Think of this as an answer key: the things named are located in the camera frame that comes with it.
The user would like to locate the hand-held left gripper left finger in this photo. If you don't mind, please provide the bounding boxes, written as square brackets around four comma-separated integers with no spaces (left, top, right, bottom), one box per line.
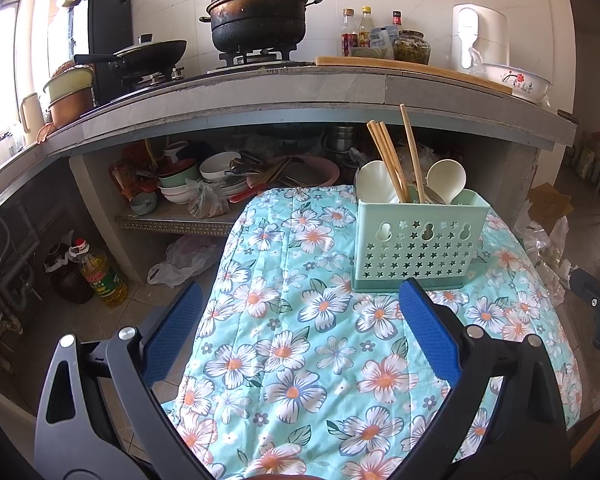
[34,280,204,480]

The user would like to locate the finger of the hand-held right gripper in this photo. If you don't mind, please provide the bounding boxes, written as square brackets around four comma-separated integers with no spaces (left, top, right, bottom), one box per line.
[570,269,600,311]

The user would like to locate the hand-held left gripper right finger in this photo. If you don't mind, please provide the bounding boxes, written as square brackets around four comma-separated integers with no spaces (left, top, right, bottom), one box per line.
[395,277,568,480]

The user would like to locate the green plastic utensil holder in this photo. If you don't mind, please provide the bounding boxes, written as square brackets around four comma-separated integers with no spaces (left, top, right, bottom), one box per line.
[351,199,492,292]

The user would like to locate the white rice paddle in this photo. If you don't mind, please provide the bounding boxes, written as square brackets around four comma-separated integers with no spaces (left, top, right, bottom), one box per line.
[426,159,467,206]

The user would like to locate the white ceramic spoon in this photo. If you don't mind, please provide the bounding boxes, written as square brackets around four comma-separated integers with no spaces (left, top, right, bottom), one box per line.
[356,160,400,204]

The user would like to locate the wooden chopstick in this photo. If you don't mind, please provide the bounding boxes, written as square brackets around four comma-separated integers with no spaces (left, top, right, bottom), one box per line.
[366,121,403,203]
[378,121,411,203]
[371,120,407,203]
[399,104,426,203]

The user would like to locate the clear plastic bag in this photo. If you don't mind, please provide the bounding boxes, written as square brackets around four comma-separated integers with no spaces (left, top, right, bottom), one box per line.
[517,215,571,306]

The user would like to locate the white plastic bag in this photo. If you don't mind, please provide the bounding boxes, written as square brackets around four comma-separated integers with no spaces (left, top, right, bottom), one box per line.
[147,235,226,288]

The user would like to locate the yellow cooking oil bottle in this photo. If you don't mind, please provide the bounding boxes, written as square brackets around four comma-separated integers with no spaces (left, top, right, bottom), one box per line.
[70,239,128,308]

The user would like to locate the cardboard box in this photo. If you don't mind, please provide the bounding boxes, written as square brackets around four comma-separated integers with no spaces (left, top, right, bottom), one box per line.
[525,182,576,233]

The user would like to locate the perforated metal shelf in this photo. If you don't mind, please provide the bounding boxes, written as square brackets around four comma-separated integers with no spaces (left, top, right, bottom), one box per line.
[115,207,241,237]

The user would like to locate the dark brown jar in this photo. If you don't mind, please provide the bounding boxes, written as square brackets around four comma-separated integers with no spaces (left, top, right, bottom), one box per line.
[44,242,95,305]

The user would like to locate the teal floral blanket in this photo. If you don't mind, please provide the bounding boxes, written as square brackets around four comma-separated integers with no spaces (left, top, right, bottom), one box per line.
[162,185,581,480]

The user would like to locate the clear bag of vegetables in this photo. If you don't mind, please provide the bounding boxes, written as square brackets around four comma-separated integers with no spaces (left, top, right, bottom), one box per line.
[186,180,231,220]

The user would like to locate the red orange plastic packet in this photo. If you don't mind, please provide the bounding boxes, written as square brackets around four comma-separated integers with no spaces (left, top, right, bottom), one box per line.
[109,142,157,202]

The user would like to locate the grey drain pipes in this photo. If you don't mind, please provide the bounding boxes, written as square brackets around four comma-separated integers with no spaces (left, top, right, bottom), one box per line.
[0,205,36,361]

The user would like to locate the pile of bowls and plates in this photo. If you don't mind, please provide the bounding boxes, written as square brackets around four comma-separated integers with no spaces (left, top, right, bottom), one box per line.
[130,142,301,211]

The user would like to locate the pink plastic basin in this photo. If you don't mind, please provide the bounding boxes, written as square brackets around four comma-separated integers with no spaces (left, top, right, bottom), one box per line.
[257,155,341,191]

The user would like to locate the stack of steel pots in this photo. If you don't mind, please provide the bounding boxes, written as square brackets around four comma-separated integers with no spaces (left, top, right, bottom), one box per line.
[325,127,359,166]

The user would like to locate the white floral enamel basin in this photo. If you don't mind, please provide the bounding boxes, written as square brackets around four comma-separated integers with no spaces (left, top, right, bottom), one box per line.
[481,62,553,100]

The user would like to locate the brown pot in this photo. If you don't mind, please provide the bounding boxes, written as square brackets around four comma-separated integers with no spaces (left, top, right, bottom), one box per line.
[47,87,97,130]

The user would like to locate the cream thermos jug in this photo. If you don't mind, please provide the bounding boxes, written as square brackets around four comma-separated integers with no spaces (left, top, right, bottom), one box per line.
[21,92,46,147]

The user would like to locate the black gas stove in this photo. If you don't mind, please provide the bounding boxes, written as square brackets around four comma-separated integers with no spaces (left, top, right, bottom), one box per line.
[92,47,316,106]

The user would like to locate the wooden cutting board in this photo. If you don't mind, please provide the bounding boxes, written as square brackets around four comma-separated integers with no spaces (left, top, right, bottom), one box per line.
[315,55,513,95]

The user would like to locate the grey concrete kitchen counter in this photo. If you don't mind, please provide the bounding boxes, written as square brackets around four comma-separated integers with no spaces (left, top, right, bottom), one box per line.
[0,57,578,281]

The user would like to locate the white rice cooker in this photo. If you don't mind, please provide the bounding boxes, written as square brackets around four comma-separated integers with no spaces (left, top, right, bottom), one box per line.
[451,4,509,75]

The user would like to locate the black wok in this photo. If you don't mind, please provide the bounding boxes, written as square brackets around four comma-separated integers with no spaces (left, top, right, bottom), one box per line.
[74,35,188,72]

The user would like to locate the small grey bowl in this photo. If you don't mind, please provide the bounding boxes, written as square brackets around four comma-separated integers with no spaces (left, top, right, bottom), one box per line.
[348,46,396,59]

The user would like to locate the glass jar of pickles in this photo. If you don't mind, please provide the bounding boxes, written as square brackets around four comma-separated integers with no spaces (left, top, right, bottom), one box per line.
[392,30,432,65]

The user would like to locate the blue white packet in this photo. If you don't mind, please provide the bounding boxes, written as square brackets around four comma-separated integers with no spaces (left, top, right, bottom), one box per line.
[370,27,398,51]

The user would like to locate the clear bottle red label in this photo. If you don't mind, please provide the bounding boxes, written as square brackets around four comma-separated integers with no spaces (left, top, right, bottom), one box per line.
[341,8,359,57]

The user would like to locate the yellow cap sauce bottle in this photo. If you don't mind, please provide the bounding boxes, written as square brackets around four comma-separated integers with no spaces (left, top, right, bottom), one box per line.
[358,6,373,48]

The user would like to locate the black box appliance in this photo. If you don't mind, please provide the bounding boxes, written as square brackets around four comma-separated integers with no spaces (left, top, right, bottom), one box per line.
[70,0,132,103]

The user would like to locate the black steamer pot steel lid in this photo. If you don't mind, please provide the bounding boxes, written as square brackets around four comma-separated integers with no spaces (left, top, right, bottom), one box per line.
[199,0,323,53]

